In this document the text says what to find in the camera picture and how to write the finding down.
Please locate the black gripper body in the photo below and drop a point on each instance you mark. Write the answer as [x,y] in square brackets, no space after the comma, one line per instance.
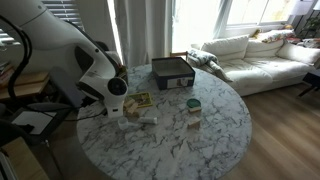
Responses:
[91,91]

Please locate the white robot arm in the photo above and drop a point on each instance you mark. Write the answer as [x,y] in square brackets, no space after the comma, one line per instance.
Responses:
[56,36]

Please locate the small white plastic bottle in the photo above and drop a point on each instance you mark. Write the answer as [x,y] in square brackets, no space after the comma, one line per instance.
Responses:
[148,120]

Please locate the dark navy cardboard box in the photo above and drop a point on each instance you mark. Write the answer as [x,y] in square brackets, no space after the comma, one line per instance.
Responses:
[173,78]

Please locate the light wooden block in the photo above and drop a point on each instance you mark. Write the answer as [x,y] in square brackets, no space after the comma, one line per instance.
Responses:
[133,109]
[194,122]
[195,109]
[129,103]

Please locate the white plastic measuring scoop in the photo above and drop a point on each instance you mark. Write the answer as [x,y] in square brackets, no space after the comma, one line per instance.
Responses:
[124,124]

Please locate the yellow dog picture book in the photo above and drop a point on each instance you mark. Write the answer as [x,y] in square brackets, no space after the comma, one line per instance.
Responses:
[142,98]

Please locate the white sheet on platform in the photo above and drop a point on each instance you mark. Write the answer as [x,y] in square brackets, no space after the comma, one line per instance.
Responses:
[33,120]

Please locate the wooden side shelf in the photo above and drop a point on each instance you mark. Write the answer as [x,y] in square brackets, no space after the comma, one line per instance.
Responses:
[23,83]

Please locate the light grey curtain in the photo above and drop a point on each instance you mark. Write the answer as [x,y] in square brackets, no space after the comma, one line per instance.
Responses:
[143,30]

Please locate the white window blinds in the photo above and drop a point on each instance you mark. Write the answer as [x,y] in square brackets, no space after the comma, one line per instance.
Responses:
[65,11]

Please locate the light knitted blanket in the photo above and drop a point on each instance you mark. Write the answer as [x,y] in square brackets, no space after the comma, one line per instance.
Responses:
[205,60]

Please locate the white fabric sofa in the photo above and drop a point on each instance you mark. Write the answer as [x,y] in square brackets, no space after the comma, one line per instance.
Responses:
[266,63]

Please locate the patterned throw pillow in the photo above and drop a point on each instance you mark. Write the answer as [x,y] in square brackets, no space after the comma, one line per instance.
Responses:
[275,35]

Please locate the black coffee table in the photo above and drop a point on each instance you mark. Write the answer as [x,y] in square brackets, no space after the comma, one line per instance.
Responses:
[311,81]

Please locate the green houseplant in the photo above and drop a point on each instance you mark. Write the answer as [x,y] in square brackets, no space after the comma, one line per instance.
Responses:
[311,26]

